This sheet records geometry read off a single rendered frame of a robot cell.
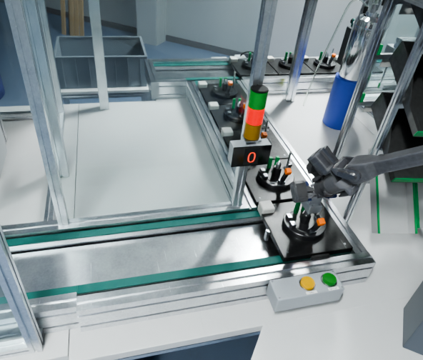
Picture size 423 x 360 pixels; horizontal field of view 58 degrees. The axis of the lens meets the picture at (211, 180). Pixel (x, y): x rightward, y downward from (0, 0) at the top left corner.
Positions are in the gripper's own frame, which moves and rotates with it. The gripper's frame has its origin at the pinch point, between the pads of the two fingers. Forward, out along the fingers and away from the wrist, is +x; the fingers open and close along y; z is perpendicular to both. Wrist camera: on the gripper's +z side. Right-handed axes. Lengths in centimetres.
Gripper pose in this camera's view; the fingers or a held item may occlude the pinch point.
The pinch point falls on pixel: (313, 192)
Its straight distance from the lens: 122.7
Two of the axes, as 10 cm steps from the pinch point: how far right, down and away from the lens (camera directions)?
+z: -1.5, -9.7, 2.1
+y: -9.6, 1.0, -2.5
